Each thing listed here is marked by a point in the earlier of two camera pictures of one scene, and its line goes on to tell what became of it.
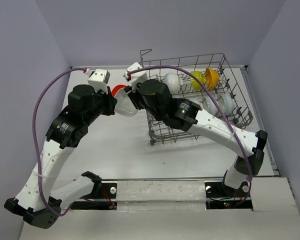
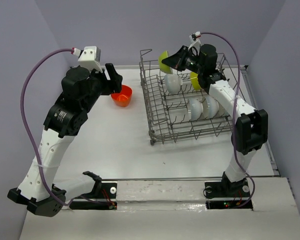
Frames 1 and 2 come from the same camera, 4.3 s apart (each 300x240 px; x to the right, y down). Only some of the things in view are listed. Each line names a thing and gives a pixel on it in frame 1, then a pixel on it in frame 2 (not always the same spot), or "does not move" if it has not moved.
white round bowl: [208, 105] does not move
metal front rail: [162, 178] does not move
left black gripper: [111, 101] -> [112, 86]
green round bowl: [196, 84] -> [163, 67]
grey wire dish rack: [208, 79] does not move
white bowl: [173, 82] does not move
